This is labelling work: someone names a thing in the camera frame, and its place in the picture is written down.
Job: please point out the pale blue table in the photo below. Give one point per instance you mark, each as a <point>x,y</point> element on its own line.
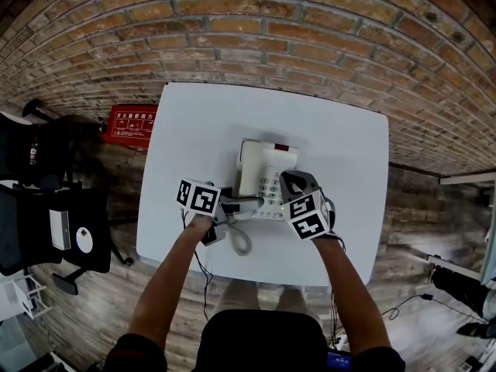
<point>465,264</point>

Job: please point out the red fire extinguisher box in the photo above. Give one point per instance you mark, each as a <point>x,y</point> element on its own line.
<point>131,126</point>

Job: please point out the white metal rack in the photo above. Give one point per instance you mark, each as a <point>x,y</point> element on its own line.
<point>33,297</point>

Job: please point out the person's beige trousers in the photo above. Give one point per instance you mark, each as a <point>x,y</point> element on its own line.
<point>236,297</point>

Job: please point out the black office chair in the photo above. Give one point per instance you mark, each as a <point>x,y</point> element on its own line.
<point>50,149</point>
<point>35,223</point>

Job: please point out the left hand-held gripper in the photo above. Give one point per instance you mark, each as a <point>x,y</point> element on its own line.
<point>197,198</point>

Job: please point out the black device blue screen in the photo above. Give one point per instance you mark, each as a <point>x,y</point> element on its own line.
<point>339,359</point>

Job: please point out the white square table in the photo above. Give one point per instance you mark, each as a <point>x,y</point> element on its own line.
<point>193,130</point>

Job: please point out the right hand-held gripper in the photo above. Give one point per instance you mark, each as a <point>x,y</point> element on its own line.
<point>310,217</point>

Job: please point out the person's left forearm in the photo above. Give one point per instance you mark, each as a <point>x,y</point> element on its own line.
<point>166,285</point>

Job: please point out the round white disc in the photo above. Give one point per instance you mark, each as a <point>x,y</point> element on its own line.
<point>84,240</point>

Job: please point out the white rectangular box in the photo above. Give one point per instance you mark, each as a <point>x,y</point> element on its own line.
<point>60,229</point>

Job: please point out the small red label bottle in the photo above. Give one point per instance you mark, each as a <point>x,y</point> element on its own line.
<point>33,151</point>

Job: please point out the person's right forearm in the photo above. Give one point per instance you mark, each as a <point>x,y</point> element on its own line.
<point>348,293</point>

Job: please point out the person's black shirt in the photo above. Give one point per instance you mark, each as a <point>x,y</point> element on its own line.
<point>259,343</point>

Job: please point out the white desk telephone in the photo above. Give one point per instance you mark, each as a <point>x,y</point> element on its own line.
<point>250,169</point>

